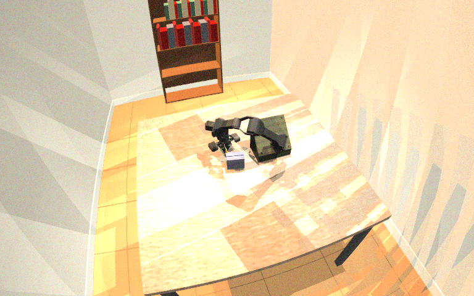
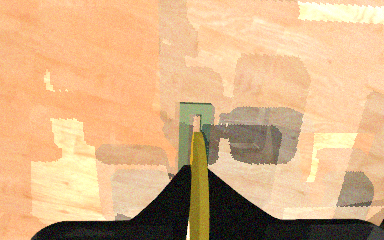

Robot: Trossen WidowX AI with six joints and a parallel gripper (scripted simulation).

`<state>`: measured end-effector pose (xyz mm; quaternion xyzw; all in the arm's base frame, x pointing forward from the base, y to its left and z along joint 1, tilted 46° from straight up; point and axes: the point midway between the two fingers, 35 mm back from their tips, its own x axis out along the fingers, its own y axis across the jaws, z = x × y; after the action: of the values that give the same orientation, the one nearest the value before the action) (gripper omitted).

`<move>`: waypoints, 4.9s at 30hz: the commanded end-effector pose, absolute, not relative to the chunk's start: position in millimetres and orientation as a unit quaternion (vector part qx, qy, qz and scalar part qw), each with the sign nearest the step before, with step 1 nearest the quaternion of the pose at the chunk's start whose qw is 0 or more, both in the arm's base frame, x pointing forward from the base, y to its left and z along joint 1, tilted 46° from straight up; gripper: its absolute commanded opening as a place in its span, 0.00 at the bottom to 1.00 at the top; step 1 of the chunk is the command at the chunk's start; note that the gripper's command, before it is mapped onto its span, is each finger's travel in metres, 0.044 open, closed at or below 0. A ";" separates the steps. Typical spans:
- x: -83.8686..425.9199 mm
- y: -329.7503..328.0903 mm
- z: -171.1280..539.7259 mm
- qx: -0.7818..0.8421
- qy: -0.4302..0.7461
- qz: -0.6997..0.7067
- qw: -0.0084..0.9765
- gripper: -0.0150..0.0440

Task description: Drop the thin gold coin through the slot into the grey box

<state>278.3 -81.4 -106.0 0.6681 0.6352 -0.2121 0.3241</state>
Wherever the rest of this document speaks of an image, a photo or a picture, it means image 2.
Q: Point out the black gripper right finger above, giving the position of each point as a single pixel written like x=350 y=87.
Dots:
x=233 y=217

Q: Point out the gold coin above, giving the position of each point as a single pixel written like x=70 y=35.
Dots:
x=199 y=201

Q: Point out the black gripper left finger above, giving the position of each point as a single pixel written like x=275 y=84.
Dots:
x=165 y=218

